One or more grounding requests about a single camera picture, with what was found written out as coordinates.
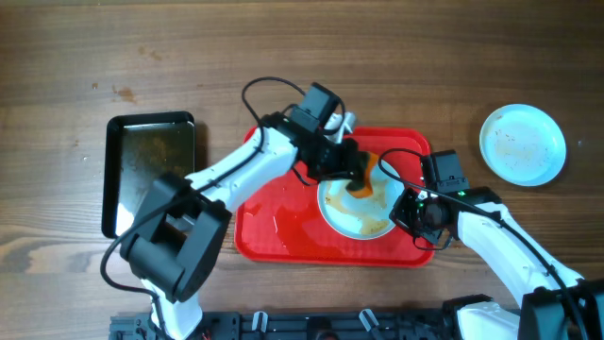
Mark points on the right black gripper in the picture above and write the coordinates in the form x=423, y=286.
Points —
x=406, y=213

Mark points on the orange green scrub sponge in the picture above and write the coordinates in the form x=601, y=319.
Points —
x=361, y=186

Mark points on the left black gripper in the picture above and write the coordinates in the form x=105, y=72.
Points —
x=352, y=161

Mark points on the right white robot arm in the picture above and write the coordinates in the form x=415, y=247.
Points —
x=554, y=301

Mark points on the black mounting rail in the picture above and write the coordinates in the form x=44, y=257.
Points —
x=367, y=324

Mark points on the red plastic tray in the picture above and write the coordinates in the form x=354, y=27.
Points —
x=282, y=221

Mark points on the light blue plate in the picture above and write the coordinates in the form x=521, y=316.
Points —
x=364, y=218
x=522, y=145

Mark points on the black water basin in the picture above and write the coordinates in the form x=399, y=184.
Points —
x=139, y=149

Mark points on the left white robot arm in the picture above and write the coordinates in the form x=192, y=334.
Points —
x=178, y=231

